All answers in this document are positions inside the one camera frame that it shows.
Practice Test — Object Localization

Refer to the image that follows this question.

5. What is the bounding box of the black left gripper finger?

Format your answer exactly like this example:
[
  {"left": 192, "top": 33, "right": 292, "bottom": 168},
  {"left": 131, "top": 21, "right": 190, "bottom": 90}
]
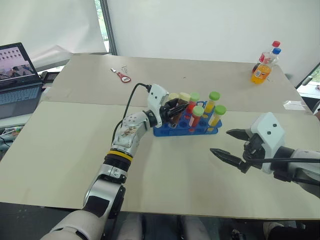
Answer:
[
  {"left": 168, "top": 104, "right": 189, "bottom": 119},
  {"left": 165, "top": 98, "right": 186, "bottom": 108}
]

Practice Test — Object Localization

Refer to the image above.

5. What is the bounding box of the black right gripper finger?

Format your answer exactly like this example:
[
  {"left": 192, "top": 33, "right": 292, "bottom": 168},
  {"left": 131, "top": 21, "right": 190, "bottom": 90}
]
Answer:
[
  {"left": 225, "top": 128, "right": 252, "bottom": 143},
  {"left": 209, "top": 147, "right": 251, "bottom": 174}
]

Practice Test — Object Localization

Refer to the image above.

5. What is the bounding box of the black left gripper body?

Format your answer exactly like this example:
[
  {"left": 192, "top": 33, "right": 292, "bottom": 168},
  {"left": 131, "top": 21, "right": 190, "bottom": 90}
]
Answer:
[{"left": 159, "top": 101, "right": 174, "bottom": 125}]

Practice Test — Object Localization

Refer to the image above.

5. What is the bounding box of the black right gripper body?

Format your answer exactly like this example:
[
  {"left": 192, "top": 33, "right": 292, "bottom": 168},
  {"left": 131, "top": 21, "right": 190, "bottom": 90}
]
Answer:
[{"left": 241, "top": 133, "right": 266, "bottom": 168}]

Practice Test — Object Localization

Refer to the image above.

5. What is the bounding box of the brown tube with cream cap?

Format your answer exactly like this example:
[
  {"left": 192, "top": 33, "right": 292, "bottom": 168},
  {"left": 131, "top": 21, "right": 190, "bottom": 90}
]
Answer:
[{"left": 170, "top": 92, "right": 192, "bottom": 129}]

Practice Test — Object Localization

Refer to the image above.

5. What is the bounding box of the blue test tube rack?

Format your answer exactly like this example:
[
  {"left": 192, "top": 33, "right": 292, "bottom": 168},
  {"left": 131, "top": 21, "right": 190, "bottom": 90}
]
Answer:
[{"left": 152, "top": 100, "right": 223, "bottom": 138}]

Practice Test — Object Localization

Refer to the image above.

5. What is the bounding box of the red tube with green cap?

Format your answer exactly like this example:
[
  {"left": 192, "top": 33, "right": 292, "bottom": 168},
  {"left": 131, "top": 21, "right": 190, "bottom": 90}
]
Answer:
[
  {"left": 185, "top": 92, "right": 201, "bottom": 114},
  {"left": 188, "top": 105, "right": 205, "bottom": 128}
]

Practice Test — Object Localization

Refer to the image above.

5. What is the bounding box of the yellow tube with green cap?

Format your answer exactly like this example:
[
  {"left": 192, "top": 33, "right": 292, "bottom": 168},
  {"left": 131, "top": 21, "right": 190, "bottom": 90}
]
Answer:
[
  {"left": 203, "top": 91, "right": 222, "bottom": 114},
  {"left": 208, "top": 104, "right": 228, "bottom": 127}
]

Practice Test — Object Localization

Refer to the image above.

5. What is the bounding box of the clear plastic bag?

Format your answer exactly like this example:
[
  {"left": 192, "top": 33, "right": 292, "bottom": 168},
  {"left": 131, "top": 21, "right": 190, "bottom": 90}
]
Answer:
[{"left": 283, "top": 100, "right": 307, "bottom": 111}]

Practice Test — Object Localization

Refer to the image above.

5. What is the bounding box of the orange soda bottle blue cap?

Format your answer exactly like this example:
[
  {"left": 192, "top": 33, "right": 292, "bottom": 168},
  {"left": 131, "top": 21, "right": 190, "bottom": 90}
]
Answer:
[{"left": 250, "top": 47, "right": 282, "bottom": 85}]

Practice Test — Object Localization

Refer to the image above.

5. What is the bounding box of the cola bottle red cap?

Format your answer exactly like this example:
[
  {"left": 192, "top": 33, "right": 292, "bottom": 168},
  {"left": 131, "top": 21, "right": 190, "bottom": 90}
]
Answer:
[{"left": 251, "top": 40, "right": 281, "bottom": 74}]

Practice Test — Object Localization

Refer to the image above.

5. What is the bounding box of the black and white shoe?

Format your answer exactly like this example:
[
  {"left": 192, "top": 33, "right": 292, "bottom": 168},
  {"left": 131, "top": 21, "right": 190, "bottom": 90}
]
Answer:
[{"left": 262, "top": 221, "right": 320, "bottom": 240}]

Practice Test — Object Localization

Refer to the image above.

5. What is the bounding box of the black box device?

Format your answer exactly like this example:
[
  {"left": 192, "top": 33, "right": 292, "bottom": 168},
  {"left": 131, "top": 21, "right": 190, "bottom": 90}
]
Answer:
[{"left": 39, "top": 70, "right": 60, "bottom": 83}]

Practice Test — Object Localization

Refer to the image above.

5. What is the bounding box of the white backdrop sheet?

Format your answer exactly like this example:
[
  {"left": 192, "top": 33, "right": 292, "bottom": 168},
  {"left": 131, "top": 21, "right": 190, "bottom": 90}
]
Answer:
[{"left": 0, "top": 0, "right": 107, "bottom": 73}]

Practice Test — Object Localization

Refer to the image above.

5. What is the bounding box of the open grey laptop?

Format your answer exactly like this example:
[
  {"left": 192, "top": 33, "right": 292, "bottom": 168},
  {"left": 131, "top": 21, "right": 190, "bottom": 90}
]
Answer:
[{"left": 0, "top": 42, "right": 45, "bottom": 120}]

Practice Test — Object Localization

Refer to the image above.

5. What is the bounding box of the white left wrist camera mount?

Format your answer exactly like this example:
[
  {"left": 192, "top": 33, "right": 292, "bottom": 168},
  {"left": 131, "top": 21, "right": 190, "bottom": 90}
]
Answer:
[{"left": 146, "top": 83, "right": 171, "bottom": 127}]

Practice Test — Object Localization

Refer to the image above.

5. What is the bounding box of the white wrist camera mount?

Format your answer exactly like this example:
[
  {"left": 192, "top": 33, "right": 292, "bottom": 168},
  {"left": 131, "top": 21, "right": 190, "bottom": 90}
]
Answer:
[
  {"left": 249, "top": 111, "right": 286, "bottom": 175},
  {"left": 146, "top": 83, "right": 171, "bottom": 127}
]

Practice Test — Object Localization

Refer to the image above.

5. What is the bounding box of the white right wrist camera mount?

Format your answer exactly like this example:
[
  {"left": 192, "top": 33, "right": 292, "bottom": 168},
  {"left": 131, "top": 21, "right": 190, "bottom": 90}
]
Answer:
[{"left": 249, "top": 111, "right": 286, "bottom": 175}]

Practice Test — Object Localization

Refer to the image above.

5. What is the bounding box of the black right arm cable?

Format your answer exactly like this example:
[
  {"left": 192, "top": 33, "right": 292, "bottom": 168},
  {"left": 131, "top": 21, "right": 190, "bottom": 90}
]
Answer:
[{"left": 241, "top": 153, "right": 320, "bottom": 166}]

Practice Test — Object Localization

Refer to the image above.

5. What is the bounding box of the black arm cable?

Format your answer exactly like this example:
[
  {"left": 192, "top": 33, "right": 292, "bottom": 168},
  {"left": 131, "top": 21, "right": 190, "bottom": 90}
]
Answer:
[
  {"left": 241, "top": 153, "right": 320, "bottom": 166},
  {"left": 111, "top": 82, "right": 153, "bottom": 148}
]

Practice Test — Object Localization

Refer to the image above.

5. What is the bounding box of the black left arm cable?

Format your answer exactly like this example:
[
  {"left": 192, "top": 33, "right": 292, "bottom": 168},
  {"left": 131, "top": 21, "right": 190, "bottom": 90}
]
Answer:
[{"left": 111, "top": 82, "right": 153, "bottom": 148}]

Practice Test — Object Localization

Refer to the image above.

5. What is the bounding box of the red handled small tool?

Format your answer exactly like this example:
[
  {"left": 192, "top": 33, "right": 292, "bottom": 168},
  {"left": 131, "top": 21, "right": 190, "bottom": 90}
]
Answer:
[{"left": 116, "top": 71, "right": 132, "bottom": 84}]

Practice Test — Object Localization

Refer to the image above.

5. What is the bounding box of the grey window frame post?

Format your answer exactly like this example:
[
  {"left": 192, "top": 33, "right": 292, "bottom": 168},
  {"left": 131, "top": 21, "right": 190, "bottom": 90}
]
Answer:
[{"left": 99, "top": 0, "right": 119, "bottom": 55}]

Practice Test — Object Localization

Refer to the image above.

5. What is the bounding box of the tangled cables bundle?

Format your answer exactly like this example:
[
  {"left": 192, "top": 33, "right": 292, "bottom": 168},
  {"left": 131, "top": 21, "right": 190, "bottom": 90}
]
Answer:
[{"left": 0, "top": 126, "right": 25, "bottom": 151}]

